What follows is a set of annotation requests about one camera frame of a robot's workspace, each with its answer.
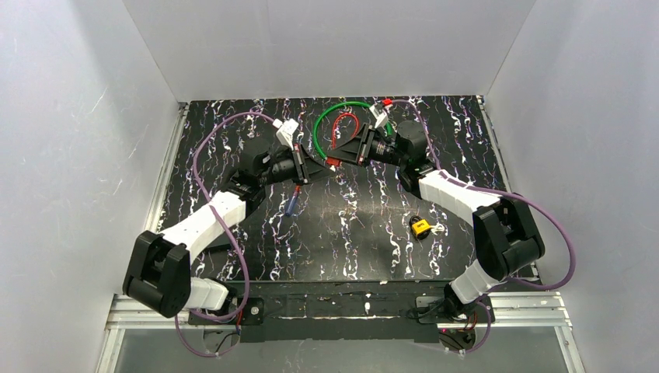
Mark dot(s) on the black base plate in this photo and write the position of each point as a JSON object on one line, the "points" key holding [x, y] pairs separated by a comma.
{"points": [[362, 310]]}

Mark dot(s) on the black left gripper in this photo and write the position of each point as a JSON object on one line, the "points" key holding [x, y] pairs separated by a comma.
{"points": [[299, 165]]}

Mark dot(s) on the yellow padlock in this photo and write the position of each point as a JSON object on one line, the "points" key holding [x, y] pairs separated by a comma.
{"points": [[419, 227]]}

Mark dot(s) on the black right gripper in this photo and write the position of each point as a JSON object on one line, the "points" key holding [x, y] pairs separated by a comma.
{"points": [[366, 147]]}

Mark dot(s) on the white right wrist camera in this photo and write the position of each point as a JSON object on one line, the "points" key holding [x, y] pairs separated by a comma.
{"points": [[380, 112]]}

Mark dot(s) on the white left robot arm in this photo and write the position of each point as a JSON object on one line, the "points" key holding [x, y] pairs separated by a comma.
{"points": [[251, 172]]}

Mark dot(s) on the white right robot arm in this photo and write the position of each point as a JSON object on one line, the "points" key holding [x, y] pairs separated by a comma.
{"points": [[506, 237]]}

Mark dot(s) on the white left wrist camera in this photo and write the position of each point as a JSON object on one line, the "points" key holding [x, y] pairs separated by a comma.
{"points": [[285, 131]]}

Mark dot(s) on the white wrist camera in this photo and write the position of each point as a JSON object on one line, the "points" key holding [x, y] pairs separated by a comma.
{"points": [[380, 112], [285, 131]]}

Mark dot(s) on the aluminium frame rail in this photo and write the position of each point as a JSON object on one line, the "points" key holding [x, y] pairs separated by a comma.
{"points": [[159, 276]]}

